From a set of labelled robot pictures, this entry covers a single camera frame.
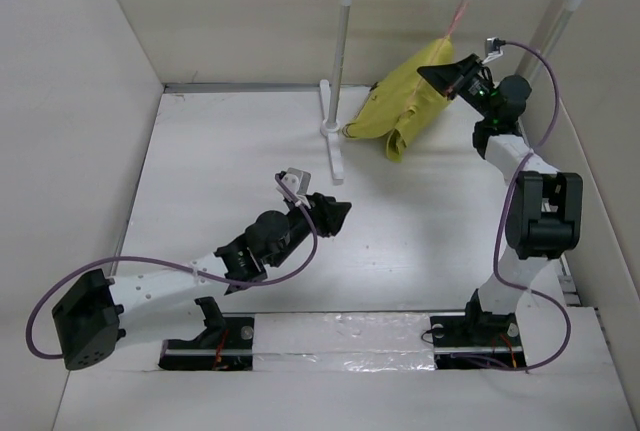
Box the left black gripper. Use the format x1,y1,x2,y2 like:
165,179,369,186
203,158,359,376
267,192,348,268

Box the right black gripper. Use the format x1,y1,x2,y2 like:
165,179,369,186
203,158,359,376
418,52,496,120

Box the yellow-green trousers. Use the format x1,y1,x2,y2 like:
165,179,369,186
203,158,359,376
341,36,457,163

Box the pink wire hanger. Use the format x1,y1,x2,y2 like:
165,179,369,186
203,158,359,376
344,0,477,140

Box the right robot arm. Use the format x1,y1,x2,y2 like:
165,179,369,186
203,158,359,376
418,55,583,348

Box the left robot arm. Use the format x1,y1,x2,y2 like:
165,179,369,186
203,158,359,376
52,193,352,371

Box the white metal clothes rack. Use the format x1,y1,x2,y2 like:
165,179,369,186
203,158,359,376
319,0,583,185

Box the silver tape strip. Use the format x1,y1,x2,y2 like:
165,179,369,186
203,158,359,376
252,312,435,373

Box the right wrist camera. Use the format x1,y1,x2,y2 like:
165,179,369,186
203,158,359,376
482,37,506,65

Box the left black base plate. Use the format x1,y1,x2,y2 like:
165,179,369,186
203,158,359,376
158,314,255,372

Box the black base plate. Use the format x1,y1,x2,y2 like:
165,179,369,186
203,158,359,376
158,314,255,372
423,313,527,370

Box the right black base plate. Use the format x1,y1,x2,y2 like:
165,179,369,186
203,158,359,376
423,313,527,370

